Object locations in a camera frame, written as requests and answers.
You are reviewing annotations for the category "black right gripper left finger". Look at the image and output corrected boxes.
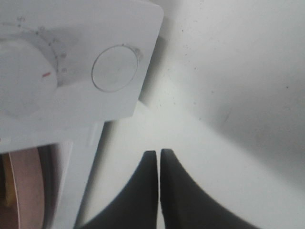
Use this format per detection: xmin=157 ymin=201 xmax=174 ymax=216
xmin=82 ymin=151 xmax=158 ymax=229

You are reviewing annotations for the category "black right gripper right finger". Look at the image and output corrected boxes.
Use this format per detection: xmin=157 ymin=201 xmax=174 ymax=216
xmin=160 ymin=149 xmax=255 ymax=229

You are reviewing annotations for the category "pink round plate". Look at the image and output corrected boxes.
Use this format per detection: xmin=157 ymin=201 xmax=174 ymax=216
xmin=10 ymin=148 xmax=45 ymax=229

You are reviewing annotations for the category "burger with lettuce and tomato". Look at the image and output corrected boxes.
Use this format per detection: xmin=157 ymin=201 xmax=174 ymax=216
xmin=0 ymin=153 xmax=16 ymax=208

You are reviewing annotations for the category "white timer knob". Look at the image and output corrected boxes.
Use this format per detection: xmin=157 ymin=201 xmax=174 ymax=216
xmin=0 ymin=39 xmax=57 ymax=117

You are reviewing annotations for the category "round white door button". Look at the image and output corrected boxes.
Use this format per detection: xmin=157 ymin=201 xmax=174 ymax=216
xmin=91 ymin=45 xmax=139 ymax=93

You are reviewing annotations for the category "white microwave oven body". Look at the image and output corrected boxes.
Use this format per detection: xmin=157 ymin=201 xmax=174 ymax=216
xmin=0 ymin=0 xmax=164 ymax=229

